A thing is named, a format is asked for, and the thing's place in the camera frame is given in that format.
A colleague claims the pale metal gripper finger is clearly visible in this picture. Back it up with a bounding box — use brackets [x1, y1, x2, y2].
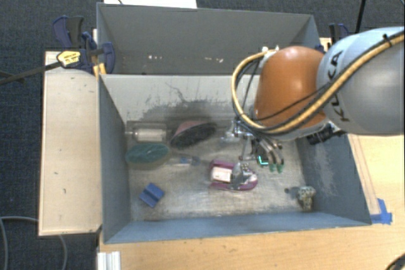
[242, 164, 254, 183]
[231, 163, 243, 191]

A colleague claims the purple and white toy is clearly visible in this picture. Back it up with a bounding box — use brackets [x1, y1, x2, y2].
[206, 159, 259, 192]

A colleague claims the grey metal bin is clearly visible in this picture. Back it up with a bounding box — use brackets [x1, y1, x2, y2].
[96, 2, 373, 245]

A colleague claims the clear and blue small tool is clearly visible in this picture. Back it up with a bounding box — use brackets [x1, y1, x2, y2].
[171, 153, 210, 168]

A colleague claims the pink and black oval brush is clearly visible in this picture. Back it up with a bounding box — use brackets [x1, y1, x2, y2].
[170, 120, 218, 150]

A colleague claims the speckled toy animal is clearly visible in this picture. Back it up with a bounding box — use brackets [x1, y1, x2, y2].
[283, 185, 317, 212]

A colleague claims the blue ridged block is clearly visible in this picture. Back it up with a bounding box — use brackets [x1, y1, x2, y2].
[138, 182, 166, 209]

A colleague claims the clear glass jar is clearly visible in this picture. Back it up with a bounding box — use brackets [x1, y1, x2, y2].
[125, 123, 168, 144]

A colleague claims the pale wood flat board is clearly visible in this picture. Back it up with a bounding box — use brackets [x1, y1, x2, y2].
[37, 50, 104, 236]

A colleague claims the black cylinder on white bracket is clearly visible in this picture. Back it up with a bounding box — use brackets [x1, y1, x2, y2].
[306, 123, 346, 146]

